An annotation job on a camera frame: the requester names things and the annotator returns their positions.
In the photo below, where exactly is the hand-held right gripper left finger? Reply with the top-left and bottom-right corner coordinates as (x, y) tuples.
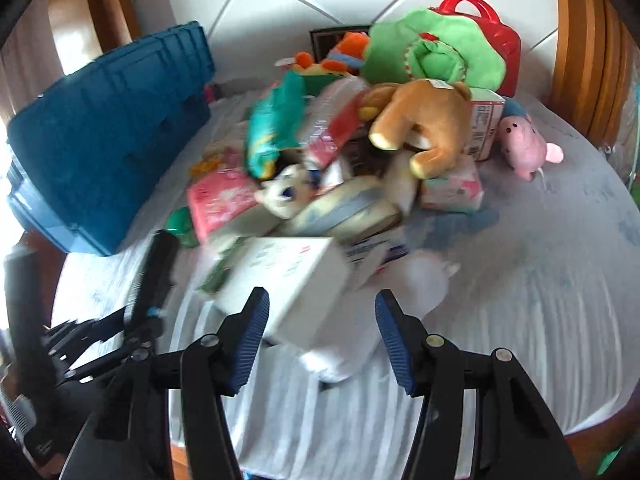
(60, 286), (271, 480)

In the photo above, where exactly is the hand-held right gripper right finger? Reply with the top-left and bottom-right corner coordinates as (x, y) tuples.
(375, 289), (583, 480)

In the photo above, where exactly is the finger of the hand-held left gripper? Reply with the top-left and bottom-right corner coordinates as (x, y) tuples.
(52, 332), (163, 388)
(45, 305), (133, 356)

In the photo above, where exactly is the white medicine bottle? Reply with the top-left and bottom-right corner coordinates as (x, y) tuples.
(299, 305), (387, 385)

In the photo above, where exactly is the black brush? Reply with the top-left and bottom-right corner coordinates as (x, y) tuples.
(125, 230), (180, 341)

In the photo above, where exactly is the translucent white plastic bag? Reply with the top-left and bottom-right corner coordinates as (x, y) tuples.
(385, 251), (461, 318)

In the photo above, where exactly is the green snack packet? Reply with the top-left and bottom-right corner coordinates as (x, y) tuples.
(196, 237), (246, 296)

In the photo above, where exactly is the white cardboard box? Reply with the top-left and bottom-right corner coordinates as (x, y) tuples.
(212, 236), (353, 351)

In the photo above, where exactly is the blue and white carton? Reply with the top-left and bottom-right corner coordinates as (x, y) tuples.
(345, 232), (408, 291)

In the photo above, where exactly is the green round cap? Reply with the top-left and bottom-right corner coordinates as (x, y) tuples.
(165, 207), (198, 248)

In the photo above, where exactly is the pink tissue packet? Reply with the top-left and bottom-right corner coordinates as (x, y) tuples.
(419, 157), (485, 213)
(187, 167), (263, 246)

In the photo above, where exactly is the blue and white tissue pack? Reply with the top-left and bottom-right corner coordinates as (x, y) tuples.
(290, 177), (403, 238)

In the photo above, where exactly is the white cat plush toy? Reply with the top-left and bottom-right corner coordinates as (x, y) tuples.
(254, 162), (321, 221)

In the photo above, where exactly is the blue plastic crate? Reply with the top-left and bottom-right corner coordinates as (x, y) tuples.
(7, 21), (217, 257)

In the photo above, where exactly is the red and white packet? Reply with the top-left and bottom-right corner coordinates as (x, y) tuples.
(300, 95), (366, 171)

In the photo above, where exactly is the teal green packet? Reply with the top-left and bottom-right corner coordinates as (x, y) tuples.
(247, 71), (307, 181)

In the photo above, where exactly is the brown bear plush toy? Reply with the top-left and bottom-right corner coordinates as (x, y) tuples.
(368, 79), (473, 180)

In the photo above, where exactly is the pink pig plush toy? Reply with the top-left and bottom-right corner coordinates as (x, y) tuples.
(495, 100), (565, 182)

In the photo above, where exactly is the pink and white carton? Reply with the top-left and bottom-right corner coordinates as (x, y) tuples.
(465, 87), (507, 162)

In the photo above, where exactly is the green plastic bag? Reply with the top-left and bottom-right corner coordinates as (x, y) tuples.
(595, 442), (640, 480)

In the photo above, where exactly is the orange plush toy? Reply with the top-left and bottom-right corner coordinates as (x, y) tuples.
(292, 31), (371, 77)

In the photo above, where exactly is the green plush toy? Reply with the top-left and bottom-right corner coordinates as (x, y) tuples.
(361, 7), (507, 86)

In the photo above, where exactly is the red toy case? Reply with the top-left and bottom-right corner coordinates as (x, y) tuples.
(427, 0), (522, 98)

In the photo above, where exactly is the orange wooden headboard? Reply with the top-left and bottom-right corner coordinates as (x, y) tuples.
(550, 0), (640, 151)

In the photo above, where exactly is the wooden door frame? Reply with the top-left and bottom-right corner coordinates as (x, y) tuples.
(82, 0), (141, 56)

